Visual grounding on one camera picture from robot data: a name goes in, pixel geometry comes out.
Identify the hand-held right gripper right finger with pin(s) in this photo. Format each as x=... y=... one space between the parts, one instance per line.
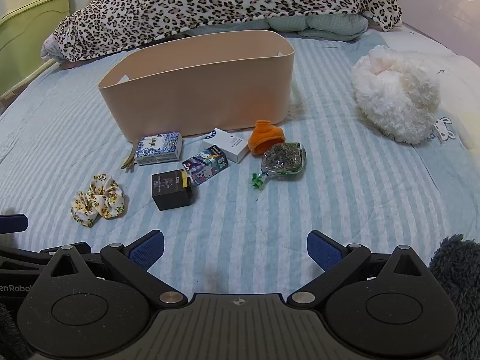
x=323 y=250

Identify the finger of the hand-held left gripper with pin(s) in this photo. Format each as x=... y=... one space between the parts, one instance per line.
x=13 y=223
x=22 y=258

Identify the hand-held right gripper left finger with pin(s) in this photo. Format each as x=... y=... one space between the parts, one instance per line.
x=148 y=250

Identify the person's right forearm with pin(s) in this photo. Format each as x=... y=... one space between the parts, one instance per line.
x=455 y=288

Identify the black box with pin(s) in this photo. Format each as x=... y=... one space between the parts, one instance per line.
x=170 y=191

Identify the floral fabric scrunchie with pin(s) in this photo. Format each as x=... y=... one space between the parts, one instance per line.
x=99 y=198

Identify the blue striped bed sheet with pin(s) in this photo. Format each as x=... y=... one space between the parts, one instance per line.
x=240 y=210

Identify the olive hair clip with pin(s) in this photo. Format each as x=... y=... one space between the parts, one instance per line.
x=128 y=159

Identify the clear bag of dried herbs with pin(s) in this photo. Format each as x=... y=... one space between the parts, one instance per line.
x=283 y=159

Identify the blue white patterned box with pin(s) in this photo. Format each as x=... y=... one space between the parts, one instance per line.
x=159 y=148

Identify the cartoon printed box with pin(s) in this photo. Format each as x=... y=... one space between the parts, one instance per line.
x=206 y=165

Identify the orange knitted hat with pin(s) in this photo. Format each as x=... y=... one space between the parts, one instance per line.
x=266 y=137

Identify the white cardboard box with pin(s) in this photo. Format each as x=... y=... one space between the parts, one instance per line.
x=230 y=144

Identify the beige plastic storage bin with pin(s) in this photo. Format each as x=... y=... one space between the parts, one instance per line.
x=202 y=93

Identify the white fluffy plush toy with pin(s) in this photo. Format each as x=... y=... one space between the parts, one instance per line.
x=397 y=97

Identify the pale floral cloth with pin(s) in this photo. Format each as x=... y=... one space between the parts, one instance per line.
x=50 y=50

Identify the green wooden headboard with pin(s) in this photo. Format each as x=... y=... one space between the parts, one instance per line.
x=22 y=41

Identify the green checked quilt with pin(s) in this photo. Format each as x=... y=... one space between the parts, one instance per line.
x=318 y=26

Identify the leopard print blanket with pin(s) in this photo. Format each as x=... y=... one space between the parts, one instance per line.
x=210 y=3

